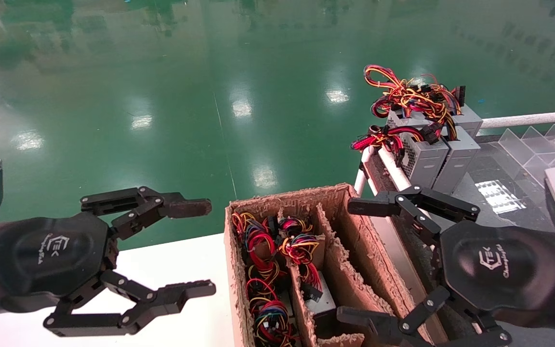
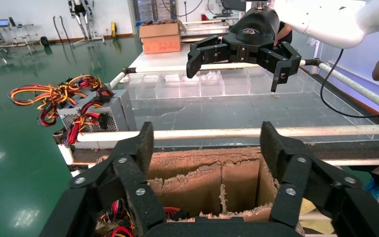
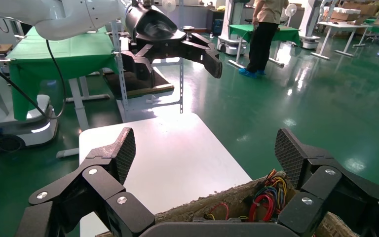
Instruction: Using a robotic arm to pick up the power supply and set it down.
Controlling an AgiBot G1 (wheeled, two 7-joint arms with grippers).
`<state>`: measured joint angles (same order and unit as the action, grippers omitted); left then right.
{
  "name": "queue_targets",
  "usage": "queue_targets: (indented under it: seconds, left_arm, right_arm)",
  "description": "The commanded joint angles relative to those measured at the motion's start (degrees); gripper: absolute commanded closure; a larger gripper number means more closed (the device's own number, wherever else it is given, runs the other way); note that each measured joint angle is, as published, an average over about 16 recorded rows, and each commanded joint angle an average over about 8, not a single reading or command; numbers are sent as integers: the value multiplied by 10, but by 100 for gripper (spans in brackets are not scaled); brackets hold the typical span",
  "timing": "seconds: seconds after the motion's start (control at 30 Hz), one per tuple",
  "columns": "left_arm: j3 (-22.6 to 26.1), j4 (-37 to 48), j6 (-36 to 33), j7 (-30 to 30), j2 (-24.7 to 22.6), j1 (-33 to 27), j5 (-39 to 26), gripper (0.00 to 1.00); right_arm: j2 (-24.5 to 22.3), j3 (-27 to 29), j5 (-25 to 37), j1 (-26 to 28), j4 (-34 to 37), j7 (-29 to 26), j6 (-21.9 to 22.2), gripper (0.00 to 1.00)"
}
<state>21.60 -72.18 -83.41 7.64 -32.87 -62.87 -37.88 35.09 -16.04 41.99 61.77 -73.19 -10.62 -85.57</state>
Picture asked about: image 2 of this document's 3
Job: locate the humanoid robot on stand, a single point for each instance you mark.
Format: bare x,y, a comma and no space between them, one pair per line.
78,8

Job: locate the blue object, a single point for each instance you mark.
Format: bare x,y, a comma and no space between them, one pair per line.
374,189

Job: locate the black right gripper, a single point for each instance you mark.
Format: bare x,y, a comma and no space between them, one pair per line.
255,29

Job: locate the yellow floor sign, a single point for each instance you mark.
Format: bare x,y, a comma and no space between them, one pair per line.
113,29

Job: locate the brown cardboard shipping box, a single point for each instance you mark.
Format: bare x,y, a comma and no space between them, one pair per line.
160,42

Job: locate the worn brown cardboard divider box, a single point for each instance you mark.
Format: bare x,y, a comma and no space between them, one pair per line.
192,189

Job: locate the yellow cloth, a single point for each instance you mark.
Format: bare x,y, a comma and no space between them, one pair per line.
317,225

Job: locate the clear acrylic divider tray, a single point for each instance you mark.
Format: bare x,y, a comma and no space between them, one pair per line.
209,86

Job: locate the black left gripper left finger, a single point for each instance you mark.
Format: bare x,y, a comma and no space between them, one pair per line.
134,183

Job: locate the metal frame desk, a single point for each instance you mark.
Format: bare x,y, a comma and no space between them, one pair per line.
16,26

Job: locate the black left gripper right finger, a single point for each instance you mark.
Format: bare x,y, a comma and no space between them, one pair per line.
294,170

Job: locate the white work table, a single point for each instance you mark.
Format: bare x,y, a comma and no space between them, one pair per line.
163,62

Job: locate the white pipe crossbar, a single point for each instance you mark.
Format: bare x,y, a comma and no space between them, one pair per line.
353,162

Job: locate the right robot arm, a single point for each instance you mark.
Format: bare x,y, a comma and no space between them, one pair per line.
340,23

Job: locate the open laptop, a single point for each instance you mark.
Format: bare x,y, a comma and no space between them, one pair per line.
3,23

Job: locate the small red box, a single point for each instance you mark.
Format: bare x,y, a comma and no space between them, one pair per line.
205,16

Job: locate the person in black shirt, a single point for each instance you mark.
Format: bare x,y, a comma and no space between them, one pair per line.
284,32

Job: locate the black round object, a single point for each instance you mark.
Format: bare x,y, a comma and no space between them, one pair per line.
44,41

